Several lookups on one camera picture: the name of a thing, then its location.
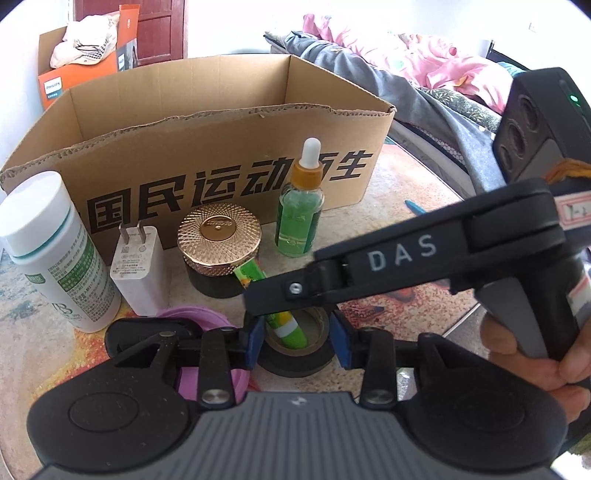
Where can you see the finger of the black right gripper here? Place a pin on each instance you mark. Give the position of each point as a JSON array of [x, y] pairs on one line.
[[291, 291]]

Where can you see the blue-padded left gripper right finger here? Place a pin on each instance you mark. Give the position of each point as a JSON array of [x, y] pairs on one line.
[[341, 334]]

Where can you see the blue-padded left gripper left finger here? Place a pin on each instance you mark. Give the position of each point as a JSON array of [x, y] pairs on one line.
[[254, 328]]

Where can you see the black electrical tape roll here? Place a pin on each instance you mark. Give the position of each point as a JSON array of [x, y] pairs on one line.
[[290, 363]]

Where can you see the green yellow tube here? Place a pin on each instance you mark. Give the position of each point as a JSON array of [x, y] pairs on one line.
[[283, 324]]

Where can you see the pink plastic lid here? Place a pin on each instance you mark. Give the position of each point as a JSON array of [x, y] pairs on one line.
[[206, 319]]

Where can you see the green dropper bottle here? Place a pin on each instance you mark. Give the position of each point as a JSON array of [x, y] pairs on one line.
[[300, 204]]

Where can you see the black jar with gold lid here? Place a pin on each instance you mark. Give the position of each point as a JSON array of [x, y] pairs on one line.
[[213, 240]]

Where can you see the white USB wall charger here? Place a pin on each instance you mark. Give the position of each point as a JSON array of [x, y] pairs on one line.
[[139, 270]]

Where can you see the white supplement bottle green label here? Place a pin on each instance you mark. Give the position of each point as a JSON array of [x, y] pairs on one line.
[[45, 238]]

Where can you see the person's right hand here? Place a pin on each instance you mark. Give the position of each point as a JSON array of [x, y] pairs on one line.
[[560, 379]]

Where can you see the grey quilt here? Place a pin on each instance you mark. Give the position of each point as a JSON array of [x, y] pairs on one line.
[[392, 92]]

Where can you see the pink floral blanket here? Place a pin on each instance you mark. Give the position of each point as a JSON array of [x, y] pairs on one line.
[[424, 60]]

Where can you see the large brown cardboard box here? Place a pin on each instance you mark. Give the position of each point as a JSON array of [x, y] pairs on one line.
[[148, 145]]

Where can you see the dark red wooden door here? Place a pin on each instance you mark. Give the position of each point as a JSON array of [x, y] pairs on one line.
[[160, 33]]

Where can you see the orange Philips appliance box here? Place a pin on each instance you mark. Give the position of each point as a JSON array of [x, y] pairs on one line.
[[54, 82]]

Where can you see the cream cloth in orange box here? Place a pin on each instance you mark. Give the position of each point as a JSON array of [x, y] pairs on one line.
[[87, 42]]

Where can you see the black camera module on gripper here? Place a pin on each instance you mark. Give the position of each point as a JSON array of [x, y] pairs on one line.
[[546, 120]]

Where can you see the bed with grey frame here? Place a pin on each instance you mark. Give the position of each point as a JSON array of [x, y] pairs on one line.
[[438, 115]]

